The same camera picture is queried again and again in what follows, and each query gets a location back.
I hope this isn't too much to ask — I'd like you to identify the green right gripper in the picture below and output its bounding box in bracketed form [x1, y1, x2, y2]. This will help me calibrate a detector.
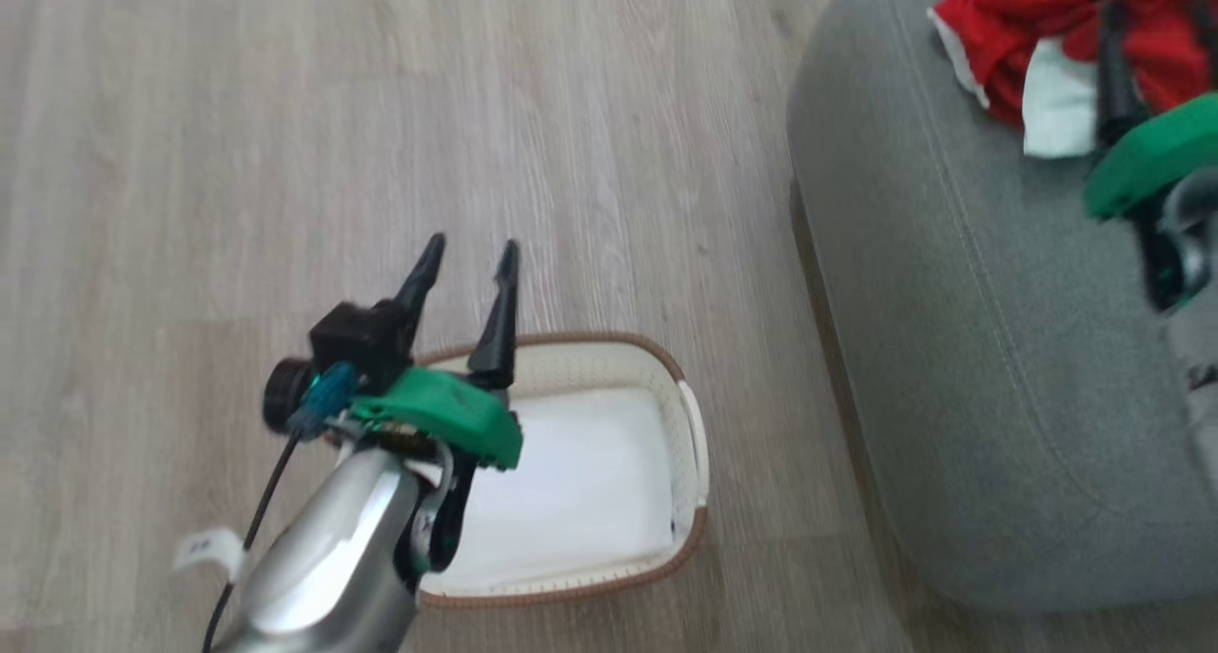
[1083, 0, 1218, 222]

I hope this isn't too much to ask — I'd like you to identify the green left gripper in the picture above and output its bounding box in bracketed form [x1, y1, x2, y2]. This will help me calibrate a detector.
[350, 233, 524, 472]

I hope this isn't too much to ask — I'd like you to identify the red and white garment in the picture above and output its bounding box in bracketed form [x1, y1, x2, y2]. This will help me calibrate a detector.
[928, 0, 1218, 159]

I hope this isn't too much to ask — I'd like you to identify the grey fabric sofa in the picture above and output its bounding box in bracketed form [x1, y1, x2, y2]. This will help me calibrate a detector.
[786, 0, 1218, 616]

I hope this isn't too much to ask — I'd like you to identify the white woven laundry basket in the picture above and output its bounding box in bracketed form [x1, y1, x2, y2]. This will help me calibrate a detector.
[411, 332, 711, 607]

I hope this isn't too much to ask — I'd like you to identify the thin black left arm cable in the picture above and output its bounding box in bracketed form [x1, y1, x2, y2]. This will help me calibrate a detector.
[200, 423, 307, 653]

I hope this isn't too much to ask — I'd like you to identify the white cable label tag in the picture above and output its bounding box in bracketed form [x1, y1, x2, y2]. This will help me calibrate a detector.
[173, 527, 246, 582]

